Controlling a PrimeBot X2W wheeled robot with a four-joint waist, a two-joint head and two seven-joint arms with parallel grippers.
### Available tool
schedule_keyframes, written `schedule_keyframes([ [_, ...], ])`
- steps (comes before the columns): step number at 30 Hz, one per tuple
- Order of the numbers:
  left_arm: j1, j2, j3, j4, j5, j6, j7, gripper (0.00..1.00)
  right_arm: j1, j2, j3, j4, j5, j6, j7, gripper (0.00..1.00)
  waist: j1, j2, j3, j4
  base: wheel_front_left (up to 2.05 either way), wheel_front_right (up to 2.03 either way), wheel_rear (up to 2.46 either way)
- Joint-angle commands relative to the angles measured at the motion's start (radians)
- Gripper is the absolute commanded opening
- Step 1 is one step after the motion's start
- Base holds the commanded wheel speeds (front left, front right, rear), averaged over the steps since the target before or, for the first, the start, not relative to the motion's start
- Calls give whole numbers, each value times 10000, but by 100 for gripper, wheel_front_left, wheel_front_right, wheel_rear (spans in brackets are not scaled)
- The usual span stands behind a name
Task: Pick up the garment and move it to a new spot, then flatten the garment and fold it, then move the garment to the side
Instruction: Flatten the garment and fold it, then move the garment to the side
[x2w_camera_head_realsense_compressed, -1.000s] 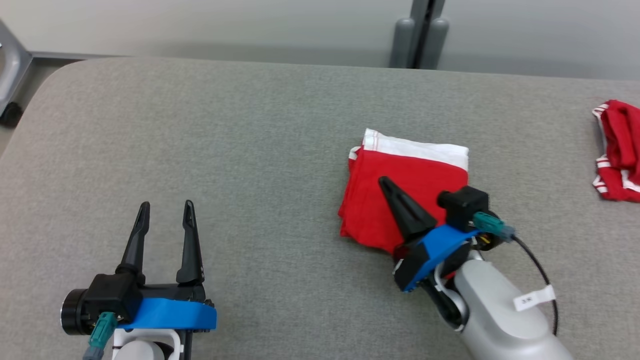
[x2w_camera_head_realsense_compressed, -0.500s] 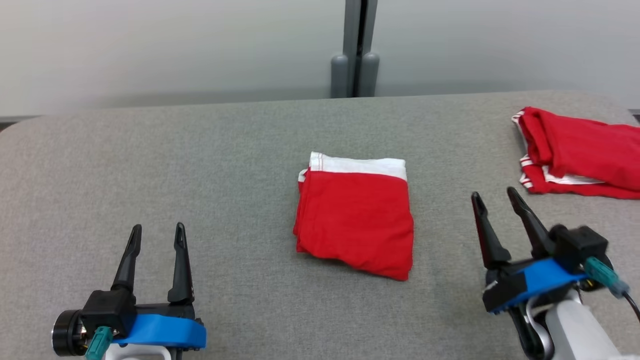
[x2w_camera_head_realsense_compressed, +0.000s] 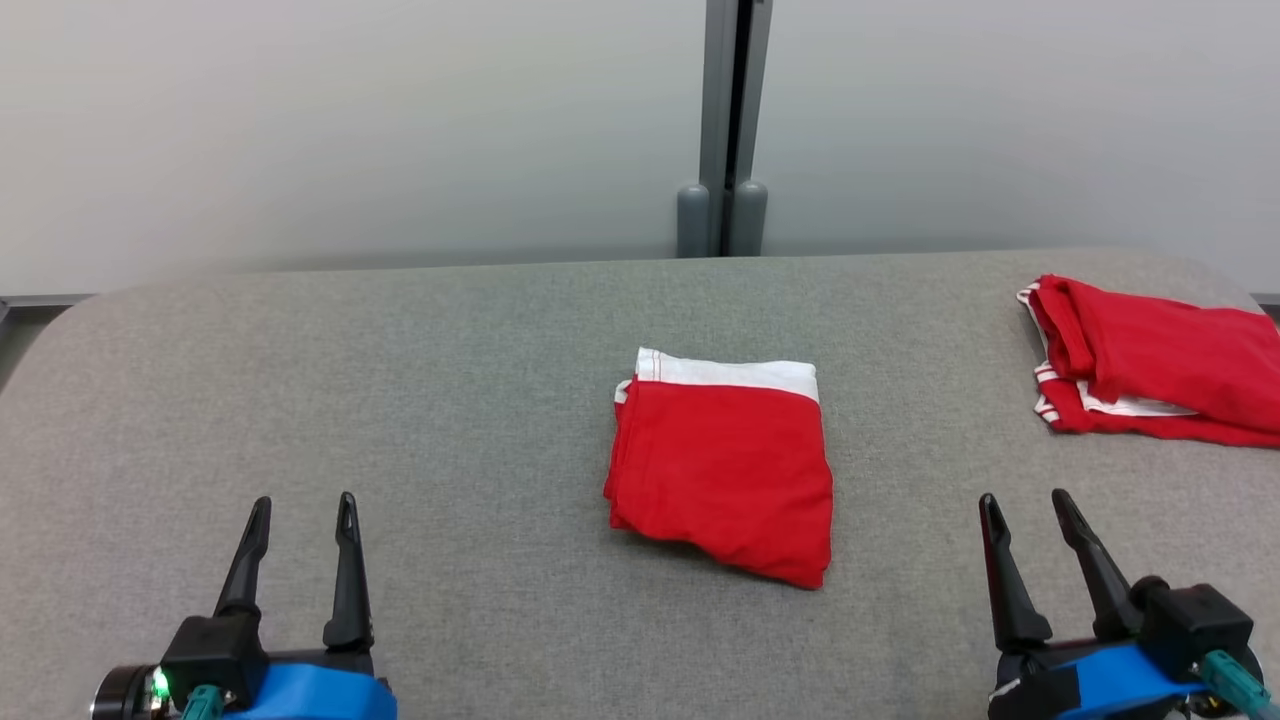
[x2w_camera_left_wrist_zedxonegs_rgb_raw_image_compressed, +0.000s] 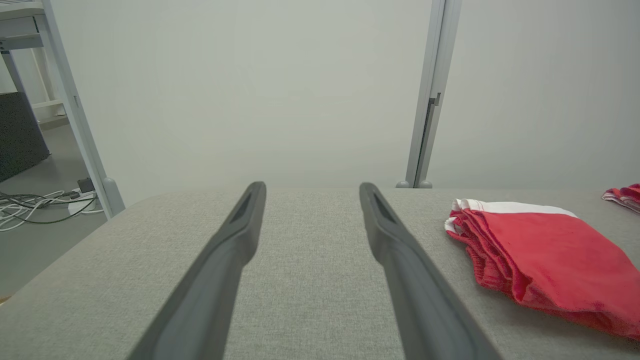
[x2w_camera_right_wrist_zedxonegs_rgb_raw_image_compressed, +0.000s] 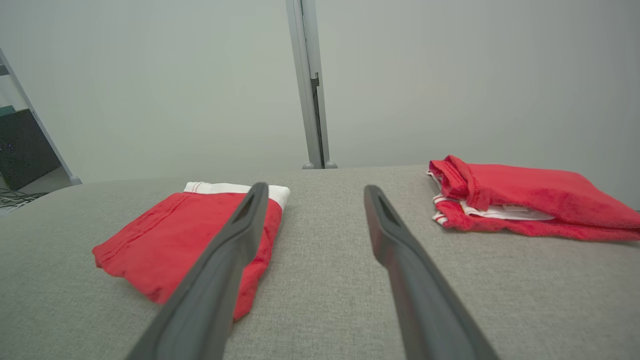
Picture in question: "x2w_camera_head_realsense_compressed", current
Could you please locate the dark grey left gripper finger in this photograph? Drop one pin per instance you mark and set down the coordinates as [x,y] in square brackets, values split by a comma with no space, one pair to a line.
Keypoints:
[350,590]
[245,560]

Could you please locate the blue-covered right gripper body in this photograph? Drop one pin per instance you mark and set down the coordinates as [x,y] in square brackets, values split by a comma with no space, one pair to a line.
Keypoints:
[1100,685]

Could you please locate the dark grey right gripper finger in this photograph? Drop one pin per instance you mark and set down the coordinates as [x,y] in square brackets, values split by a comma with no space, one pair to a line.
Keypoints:
[1100,580]
[1015,600]

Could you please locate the blue-covered left gripper body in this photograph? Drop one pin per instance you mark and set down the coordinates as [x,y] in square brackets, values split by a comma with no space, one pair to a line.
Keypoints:
[320,690]

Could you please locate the red jersey with white trim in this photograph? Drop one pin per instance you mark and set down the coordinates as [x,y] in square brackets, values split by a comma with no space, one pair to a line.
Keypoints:
[1170,350]

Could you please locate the red shorts with white band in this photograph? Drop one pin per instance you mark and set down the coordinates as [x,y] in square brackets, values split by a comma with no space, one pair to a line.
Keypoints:
[720,470]

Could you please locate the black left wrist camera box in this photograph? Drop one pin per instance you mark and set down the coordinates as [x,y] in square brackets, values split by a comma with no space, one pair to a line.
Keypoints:
[215,650]

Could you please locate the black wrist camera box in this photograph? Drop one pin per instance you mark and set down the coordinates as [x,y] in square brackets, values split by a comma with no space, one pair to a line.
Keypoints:
[215,650]
[1195,625]

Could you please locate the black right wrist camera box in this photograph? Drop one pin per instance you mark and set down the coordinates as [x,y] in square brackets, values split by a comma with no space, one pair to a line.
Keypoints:
[1195,625]

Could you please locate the grey partition post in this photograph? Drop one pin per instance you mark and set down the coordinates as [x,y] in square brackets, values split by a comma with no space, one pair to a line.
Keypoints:
[722,120]

